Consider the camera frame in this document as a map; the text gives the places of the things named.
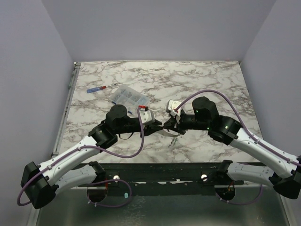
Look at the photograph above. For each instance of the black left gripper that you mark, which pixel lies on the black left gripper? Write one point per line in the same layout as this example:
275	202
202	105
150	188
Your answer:
151	128

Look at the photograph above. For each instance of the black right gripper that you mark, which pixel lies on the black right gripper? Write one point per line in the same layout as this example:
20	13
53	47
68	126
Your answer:
177	123

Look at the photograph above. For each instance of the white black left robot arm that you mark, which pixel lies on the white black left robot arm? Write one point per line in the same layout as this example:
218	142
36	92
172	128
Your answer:
42	182

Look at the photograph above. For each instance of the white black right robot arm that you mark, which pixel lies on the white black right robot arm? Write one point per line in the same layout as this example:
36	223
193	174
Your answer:
280	170

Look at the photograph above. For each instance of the clear plastic screw organizer box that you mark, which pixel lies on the clear plastic screw organizer box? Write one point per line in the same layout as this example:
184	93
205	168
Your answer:
129	98

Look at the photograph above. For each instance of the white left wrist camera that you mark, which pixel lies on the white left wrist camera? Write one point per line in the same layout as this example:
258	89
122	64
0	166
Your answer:
147	117

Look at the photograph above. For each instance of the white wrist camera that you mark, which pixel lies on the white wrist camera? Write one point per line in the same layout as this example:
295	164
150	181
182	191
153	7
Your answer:
147	117
171	108

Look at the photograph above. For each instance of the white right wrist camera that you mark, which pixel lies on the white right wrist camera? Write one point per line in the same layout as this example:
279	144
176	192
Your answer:
171	108

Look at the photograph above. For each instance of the black front mounting rail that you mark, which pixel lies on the black front mounting rail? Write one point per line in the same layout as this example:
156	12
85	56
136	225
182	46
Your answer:
161	179

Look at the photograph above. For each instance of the blue red handled screwdriver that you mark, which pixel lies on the blue red handled screwdriver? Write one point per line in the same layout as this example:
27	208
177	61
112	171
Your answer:
96	89

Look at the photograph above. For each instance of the aluminium table edge rail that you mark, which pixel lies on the aluminium table edge rail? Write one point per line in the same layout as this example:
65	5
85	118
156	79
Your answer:
71	88

